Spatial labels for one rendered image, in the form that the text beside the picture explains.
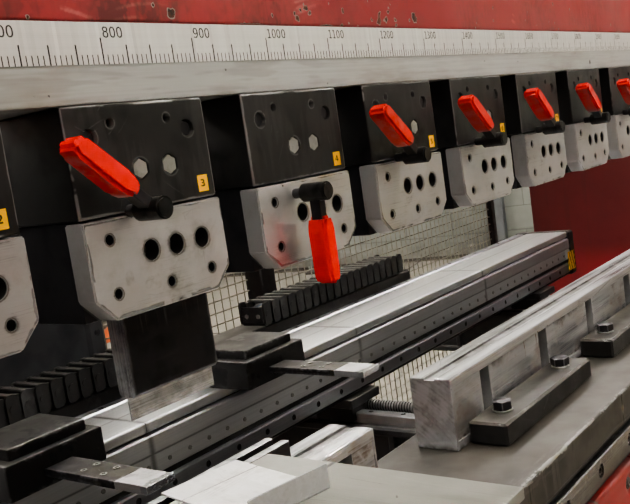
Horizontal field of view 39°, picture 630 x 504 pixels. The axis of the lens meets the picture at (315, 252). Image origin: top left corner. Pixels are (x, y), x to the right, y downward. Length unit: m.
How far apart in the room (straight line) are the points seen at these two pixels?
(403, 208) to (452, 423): 0.30
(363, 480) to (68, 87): 0.40
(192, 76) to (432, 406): 0.57
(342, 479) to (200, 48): 0.39
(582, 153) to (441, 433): 0.58
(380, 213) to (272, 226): 0.19
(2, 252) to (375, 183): 0.47
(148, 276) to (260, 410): 0.56
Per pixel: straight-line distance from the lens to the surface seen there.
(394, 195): 1.00
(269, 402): 1.26
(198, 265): 0.76
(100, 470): 0.91
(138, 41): 0.75
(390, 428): 1.39
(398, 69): 1.05
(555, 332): 1.45
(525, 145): 1.33
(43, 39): 0.69
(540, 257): 2.06
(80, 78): 0.70
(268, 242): 0.82
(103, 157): 0.65
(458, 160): 1.15
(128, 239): 0.71
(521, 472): 1.09
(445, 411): 1.15
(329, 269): 0.84
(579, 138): 1.53
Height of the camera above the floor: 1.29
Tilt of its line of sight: 7 degrees down
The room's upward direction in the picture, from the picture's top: 8 degrees counter-clockwise
